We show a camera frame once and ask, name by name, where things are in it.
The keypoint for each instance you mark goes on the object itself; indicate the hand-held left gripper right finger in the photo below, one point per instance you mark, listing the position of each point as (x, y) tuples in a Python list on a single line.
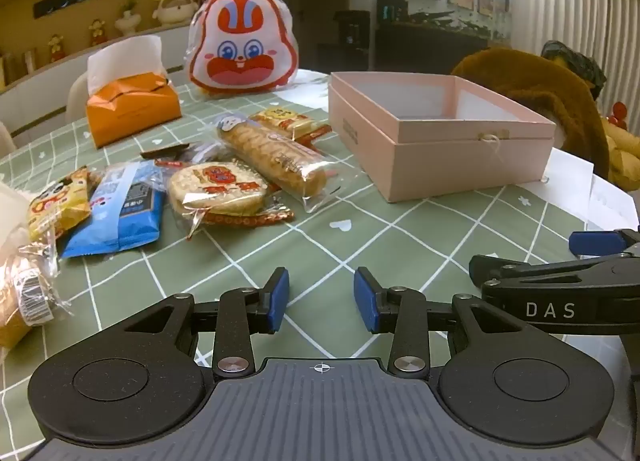
[(364, 302)]

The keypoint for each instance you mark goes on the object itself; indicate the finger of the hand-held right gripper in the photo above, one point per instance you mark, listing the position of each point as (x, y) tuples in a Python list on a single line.
[(487, 268), (595, 243)]

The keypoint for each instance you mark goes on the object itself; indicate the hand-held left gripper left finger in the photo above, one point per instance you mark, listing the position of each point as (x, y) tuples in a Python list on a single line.
[(278, 302)]

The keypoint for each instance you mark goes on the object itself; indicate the pink cardboard box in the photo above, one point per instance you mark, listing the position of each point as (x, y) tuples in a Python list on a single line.
[(450, 151)]

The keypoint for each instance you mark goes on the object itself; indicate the round rice cracker packet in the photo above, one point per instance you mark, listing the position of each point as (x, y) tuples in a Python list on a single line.
[(215, 186)]

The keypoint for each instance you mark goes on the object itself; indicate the long biscuit packet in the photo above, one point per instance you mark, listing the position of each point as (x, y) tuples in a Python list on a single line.
[(272, 151)]

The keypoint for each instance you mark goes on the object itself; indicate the small yellow red packet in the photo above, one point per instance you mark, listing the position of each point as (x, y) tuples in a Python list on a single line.
[(282, 121)]

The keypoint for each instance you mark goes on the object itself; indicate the white paper sheet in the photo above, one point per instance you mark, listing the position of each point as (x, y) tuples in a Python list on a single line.
[(590, 191)]

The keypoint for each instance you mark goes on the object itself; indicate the yellow brown plush toy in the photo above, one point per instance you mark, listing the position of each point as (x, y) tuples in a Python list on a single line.
[(625, 151)]

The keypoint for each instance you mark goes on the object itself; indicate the brown fuzzy cloth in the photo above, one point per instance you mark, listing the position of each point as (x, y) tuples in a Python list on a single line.
[(545, 86)]

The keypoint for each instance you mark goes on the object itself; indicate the thin red stick packet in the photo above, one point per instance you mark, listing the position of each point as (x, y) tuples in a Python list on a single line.
[(315, 133)]

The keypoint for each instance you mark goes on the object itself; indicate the dark plush toy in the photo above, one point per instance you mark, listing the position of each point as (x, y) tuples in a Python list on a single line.
[(575, 63)]

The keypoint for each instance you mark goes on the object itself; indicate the blue snack packet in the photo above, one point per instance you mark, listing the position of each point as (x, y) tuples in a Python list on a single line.
[(120, 211)]

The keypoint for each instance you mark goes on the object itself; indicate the dark brown snack packet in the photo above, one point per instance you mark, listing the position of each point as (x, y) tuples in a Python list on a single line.
[(165, 151)]

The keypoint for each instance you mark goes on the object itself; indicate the black cabinet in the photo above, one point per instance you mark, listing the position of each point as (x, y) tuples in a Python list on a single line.
[(430, 46)]

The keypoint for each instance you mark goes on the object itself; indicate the white curtain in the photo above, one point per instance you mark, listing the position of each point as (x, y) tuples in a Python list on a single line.
[(575, 11)]

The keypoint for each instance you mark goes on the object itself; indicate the yellow cartoon snack packet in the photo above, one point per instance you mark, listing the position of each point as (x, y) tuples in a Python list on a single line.
[(55, 206)]

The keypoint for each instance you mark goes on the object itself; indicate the clear wrapped barcode packet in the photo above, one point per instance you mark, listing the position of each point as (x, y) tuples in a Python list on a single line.
[(35, 281)]

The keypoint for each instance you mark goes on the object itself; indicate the orange tissue pack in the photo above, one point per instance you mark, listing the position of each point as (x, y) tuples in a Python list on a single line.
[(132, 106)]

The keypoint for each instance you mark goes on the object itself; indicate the white red rabbit bag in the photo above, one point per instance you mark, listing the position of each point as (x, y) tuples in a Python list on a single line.
[(242, 41)]

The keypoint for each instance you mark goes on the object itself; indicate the black appliance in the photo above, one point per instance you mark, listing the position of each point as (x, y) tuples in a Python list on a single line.
[(352, 38)]

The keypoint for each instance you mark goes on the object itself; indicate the orange yellow packet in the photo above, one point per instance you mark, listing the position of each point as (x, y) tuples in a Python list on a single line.
[(10, 321)]

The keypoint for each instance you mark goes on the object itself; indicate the white yellow plush toy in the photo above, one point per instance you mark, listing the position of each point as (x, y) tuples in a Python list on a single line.
[(172, 6)]

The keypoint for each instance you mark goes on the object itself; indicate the white vase with plant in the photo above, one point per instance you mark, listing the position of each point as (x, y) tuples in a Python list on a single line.
[(127, 21)]

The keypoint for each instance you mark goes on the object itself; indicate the small red yellow figurine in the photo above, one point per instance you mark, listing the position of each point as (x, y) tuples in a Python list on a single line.
[(56, 48), (97, 31)]

